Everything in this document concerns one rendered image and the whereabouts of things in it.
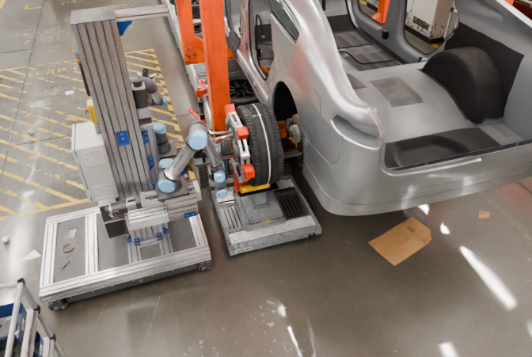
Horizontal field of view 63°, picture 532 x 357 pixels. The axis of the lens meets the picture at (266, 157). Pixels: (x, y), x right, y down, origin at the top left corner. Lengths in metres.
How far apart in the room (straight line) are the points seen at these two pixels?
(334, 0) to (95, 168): 4.00
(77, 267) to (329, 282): 1.97
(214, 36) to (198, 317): 2.15
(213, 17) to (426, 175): 1.92
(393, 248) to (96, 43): 2.80
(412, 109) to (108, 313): 2.90
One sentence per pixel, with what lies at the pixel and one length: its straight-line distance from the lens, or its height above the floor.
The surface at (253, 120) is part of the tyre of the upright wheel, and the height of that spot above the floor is 1.16.
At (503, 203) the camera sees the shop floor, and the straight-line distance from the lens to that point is 4.77.
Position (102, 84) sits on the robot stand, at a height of 1.64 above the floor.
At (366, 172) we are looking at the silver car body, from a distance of 2.73.
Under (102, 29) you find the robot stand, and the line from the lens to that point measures 2.80.
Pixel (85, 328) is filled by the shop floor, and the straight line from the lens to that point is 3.66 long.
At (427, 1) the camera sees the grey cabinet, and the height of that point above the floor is 0.65.
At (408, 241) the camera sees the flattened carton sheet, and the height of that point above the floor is 0.01.
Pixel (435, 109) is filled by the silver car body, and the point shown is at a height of 0.98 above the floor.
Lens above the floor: 2.89
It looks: 37 degrees down
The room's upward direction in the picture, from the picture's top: 1 degrees counter-clockwise
